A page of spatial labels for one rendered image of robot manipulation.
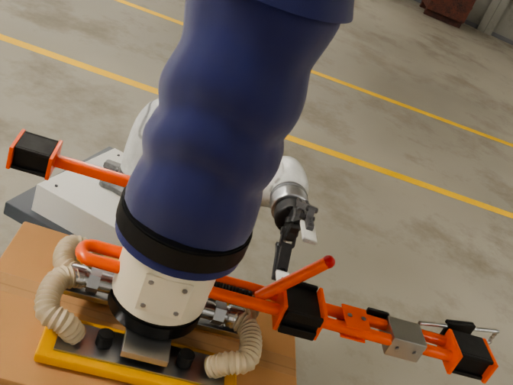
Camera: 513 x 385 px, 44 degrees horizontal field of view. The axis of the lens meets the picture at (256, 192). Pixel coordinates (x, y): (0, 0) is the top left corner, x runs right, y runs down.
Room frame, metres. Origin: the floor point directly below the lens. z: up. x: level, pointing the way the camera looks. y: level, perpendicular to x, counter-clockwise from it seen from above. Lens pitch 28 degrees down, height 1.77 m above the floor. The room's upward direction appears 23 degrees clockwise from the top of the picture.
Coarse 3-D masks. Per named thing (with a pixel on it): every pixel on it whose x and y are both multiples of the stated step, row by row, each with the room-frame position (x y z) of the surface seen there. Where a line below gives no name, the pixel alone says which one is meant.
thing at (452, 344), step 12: (456, 336) 1.03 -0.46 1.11; (468, 336) 1.05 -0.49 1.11; (456, 348) 0.99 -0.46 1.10; (468, 348) 1.01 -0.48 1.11; (480, 348) 1.02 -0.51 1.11; (456, 360) 0.98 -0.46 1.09; (468, 360) 0.99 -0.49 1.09; (480, 360) 0.99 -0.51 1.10; (492, 360) 1.01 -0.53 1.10; (456, 372) 0.99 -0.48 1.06; (468, 372) 1.00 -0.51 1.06; (480, 372) 1.00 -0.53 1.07; (492, 372) 0.99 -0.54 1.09
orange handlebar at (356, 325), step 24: (72, 168) 1.09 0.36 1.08; (96, 168) 1.10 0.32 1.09; (96, 240) 0.89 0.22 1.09; (96, 264) 0.84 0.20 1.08; (216, 288) 0.89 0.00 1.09; (264, 312) 0.91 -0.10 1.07; (336, 312) 0.98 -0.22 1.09; (360, 312) 0.99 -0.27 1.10; (360, 336) 0.95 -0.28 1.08; (384, 336) 0.96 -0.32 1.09; (432, 336) 1.02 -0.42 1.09
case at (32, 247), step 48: (48, 240) 1.02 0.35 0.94; (0, 288) 0.84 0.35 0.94; (0, 336) 0.74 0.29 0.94; (192, 336) 0.92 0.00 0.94; (288, 336) 1.03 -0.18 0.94; (0, 384) 0.67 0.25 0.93; (48, 384) 0.69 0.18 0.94; (96, 384) 0.73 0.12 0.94; (240, 384) 0.86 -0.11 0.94; (288, 384) 0.90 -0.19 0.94
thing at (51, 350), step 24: (48, 336) 0.76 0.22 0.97; (96, 336) 0.80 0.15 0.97; (120, 336) 0.82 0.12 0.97; (48, 360) 0.72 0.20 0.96; (72, 360) 0.73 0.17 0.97; (96, 360) 0.75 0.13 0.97; (120, 360) 0.77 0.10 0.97; (192, 360) 0.81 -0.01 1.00; (144, 384) 0.76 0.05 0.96; (168, 384) 0.77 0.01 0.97; (192, 384) 0.78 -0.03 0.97; (216, 384) 0.80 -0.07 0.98
